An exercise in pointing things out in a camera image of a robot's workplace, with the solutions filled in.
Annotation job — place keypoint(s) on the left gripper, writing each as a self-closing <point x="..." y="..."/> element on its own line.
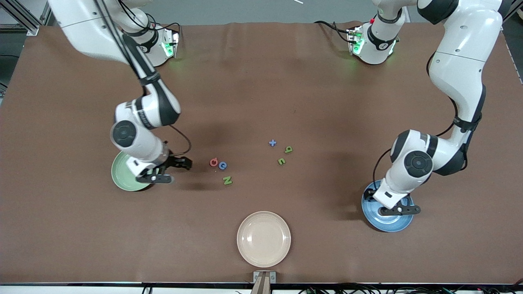
<point x="367" y="194"/>

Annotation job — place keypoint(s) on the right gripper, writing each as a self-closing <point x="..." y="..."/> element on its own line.
<point x="175" y="161"/>

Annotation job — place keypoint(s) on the red letter Q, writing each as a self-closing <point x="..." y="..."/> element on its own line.
<point x="213" y="162"/>

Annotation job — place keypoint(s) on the blue letter C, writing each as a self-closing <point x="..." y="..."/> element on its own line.
<point x="222" y="165"/>

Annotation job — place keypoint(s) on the green letter N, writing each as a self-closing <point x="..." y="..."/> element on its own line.
<point x="227" y="180"/>

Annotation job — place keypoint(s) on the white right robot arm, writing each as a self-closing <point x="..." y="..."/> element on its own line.
<point x="143" y="114"/>

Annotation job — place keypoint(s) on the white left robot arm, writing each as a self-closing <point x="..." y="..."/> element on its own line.
<point x="457" y="61"/>

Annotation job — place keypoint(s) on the blue plate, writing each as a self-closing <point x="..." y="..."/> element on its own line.
<point x="388" y="223"/>

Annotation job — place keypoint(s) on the green plate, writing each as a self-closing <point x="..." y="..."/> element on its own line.
<point x="121" y="178"/>

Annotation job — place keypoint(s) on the cream plate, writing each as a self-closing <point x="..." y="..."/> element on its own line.
<point x="263" y="239"/>

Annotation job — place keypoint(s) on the brown table cover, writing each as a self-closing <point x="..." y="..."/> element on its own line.
<point x="261" y="81"/>

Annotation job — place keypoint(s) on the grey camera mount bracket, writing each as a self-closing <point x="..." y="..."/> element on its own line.
<point x="264" y="278"/>

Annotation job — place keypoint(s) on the aluminium frame profile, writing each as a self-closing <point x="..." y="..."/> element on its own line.
<point x="22" y="16"/>

